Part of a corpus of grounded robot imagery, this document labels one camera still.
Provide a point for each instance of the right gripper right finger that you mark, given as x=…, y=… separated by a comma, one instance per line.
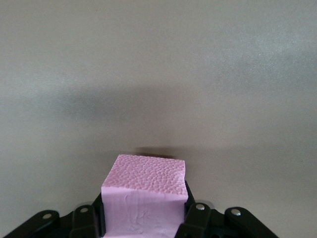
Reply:
x=198, y=220

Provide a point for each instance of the pink foam cube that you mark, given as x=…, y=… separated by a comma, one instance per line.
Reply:
x=143, y=198

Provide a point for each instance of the large table mat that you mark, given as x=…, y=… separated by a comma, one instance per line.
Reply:
x=158, y=62

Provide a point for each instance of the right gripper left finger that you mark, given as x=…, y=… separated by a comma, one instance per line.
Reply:
x=81, y=223

